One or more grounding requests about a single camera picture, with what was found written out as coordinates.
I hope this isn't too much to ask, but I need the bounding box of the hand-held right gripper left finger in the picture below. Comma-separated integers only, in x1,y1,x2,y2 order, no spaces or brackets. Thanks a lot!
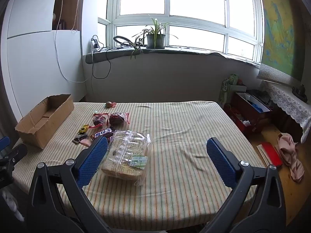
27,136,114,233

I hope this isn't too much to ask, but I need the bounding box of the pink cloth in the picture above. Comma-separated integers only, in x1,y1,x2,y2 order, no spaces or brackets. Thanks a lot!
277,132,306,183

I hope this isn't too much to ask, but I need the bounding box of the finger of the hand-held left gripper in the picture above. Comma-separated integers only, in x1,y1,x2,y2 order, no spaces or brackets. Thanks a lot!
0,143,28,190
0,136,10,152

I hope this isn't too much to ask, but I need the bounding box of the white power strip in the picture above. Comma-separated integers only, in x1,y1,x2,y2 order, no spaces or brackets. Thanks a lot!
90,36,101,53

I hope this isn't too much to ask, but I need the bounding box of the wall poster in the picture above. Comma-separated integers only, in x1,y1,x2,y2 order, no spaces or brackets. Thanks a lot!
257,0,307,82

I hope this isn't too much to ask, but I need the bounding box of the red storage box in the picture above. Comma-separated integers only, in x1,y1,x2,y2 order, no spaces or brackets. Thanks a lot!
224,91,273,134

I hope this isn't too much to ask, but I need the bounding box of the black cable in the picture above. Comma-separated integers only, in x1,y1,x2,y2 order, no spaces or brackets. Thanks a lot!
92,46,113,79

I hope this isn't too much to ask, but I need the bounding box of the white lace cloth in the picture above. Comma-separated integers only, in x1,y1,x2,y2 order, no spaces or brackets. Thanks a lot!
257,64,311,144

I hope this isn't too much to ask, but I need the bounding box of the wooden shelf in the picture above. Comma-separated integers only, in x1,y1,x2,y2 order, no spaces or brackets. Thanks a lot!
52,0,83,31

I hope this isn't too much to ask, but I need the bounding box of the window blind cord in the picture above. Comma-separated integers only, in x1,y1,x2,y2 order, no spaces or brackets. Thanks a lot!
71,0,81,32

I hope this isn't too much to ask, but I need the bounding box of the black snack packet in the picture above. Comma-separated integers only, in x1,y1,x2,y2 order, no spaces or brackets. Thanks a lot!
72,133,88,144

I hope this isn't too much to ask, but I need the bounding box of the brown chocolate bar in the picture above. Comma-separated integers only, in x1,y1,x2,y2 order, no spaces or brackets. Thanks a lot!
91,128,114,142

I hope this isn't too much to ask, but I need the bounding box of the cardboard box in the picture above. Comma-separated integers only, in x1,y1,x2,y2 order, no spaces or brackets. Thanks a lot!
15,94,75,150

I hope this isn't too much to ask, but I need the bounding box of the red date cake packet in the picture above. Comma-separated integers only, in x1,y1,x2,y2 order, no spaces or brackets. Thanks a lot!
92,112,109,129
108,112,130,127

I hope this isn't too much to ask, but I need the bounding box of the potted spider plant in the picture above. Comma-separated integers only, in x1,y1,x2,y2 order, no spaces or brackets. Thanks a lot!
130,17,179,60

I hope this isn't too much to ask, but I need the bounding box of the ring light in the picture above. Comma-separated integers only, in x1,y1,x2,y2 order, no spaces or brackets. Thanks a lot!
113,35,139,49

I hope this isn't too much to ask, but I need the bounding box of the white framed window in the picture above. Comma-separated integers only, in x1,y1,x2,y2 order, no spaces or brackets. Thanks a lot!
98,0,266,66

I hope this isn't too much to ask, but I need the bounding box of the dark ornament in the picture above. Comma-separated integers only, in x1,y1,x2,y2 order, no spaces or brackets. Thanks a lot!
291,84,308,102

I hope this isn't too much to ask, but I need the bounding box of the white cable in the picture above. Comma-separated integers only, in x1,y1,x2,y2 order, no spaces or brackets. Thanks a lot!
54,29,88,83

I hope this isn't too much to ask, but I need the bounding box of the flat red packet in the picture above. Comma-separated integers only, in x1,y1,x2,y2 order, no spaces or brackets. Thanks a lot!
257,142,284,168

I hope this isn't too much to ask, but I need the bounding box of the white cabinet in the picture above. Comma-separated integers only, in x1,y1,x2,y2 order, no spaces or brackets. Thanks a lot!
7,0,86,123

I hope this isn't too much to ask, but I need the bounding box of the green paper bag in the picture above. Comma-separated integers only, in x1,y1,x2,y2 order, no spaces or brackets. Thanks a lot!
218,74,240,108

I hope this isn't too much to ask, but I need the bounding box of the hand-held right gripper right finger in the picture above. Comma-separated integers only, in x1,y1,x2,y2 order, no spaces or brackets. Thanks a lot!
199,137,287,233

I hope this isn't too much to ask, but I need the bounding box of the sliced bread package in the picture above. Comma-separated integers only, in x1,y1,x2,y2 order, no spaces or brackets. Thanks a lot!
101,130,153,186

